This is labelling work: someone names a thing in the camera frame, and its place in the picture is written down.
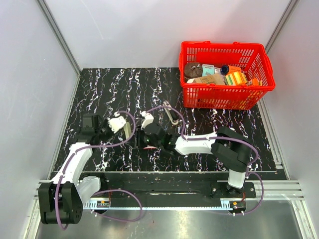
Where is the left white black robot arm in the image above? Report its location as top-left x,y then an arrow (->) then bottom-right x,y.
38,114 -> 126,225

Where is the red plastic shopping basket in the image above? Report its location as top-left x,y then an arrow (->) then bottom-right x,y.
179,41 -> 276,110

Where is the beige stapler magazine piece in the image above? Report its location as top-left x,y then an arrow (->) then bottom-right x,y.
123,122 -> 132,139

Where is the brown round item in basket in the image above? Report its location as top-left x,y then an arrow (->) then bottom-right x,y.
184,62 -> 203,79

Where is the aluminium rail with ruler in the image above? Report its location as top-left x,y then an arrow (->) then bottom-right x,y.
83,198 -> 245,211

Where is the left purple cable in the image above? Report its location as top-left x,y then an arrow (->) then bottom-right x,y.
54,111 -> 144,230

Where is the yellow green box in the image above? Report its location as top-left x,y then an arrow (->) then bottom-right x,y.
225,71 -> 248,86

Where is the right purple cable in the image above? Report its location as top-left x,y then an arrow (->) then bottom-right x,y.
146,106 -> 265,216

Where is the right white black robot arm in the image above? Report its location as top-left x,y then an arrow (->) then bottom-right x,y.
135,123 -> 258,197

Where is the red white staple box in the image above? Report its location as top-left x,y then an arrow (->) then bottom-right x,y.
143,146 -> 158,150

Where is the orange snack packet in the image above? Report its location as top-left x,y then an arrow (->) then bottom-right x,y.
246,78 -> 262,86

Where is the purple cable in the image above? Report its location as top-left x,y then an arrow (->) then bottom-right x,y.
54,111 -> 144,230
146,106 -> 265,216

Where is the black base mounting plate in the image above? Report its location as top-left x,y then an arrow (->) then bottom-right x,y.
77,171 -> 257,200

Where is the light blue card box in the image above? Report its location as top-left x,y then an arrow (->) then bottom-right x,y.
202,64 -> 215,76

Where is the brown cardboard package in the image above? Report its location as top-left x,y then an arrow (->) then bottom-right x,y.
187,73 -> 225,85

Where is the blue capped orange bottle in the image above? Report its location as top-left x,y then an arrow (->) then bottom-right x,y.
220,65 -> 242,76

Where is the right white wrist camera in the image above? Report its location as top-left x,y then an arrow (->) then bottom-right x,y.
141,111 -> 154,129

